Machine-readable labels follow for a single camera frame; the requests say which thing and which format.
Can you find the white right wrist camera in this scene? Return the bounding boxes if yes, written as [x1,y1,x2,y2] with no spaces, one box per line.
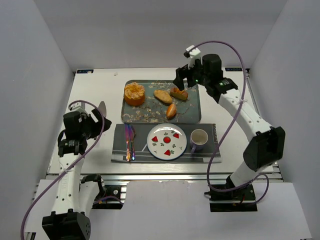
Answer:
[183,45,201,69]

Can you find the oval flat bread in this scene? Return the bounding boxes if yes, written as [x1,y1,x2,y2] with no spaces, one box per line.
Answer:
[153,89,173,105]

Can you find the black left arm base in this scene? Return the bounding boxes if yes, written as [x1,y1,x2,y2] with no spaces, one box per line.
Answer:
[79,174,122,210]

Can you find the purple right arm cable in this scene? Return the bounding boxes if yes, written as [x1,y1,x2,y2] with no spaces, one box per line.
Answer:
[191,40,270,207]

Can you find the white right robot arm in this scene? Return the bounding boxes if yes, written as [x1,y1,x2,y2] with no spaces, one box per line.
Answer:
[173,52,286,192]

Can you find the sesame bun bread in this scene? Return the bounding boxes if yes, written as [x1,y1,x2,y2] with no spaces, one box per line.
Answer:
[166,103,177,119]

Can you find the iridescent fork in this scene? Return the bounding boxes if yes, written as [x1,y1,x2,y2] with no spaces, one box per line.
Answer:
[129,125,136,161]

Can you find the blossom pattern grey tray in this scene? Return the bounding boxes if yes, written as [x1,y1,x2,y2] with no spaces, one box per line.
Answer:
[120,80,202,124]

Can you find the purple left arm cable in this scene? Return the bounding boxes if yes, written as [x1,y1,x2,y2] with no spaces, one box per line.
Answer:
[20,100,106,240]

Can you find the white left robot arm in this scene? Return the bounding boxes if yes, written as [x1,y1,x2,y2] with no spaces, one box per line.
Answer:
[42,107,111,240]

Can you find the grey cloth placemat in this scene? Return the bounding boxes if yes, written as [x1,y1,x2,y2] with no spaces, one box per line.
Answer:
[110,123,222,164]

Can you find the iridescent knife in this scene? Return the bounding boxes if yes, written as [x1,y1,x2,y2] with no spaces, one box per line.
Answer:
[124,123,132,162]

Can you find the purple ceramic mug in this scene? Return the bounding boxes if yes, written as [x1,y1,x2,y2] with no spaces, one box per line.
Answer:
[190,129,209,154]

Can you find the sliced baguette piece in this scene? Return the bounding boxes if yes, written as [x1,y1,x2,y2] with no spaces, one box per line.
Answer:
[170,87,189,101]

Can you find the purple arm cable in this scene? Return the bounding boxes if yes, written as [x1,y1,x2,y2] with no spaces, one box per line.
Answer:
[20,100,106,240]
[191,40,270,207]

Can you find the round orange sponge cake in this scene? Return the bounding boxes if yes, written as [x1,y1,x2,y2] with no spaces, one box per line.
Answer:
[124,82,146,107]

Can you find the blue label right corner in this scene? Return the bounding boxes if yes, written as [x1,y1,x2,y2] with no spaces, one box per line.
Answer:
[224,67,243,72]

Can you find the blue label left corner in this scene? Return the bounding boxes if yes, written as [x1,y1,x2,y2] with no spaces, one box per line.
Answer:
[76,69,94,74]

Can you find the blue label corner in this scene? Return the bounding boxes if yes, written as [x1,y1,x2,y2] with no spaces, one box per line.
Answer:
[224,67,243,72]
[76,69,94,74]

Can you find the watermelon pattern white plate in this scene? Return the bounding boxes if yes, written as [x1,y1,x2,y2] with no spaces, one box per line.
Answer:
[146,123,188,161]

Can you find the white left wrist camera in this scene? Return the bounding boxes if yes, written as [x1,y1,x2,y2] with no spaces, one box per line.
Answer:
[68,102,88,115]

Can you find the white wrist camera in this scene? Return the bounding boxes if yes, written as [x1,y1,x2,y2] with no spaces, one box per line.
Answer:
[183,45,201,69]
[68,102,88,115]

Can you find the steel cake server wooden handle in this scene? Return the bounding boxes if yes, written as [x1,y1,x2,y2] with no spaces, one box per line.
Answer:
[98,101,107,118]

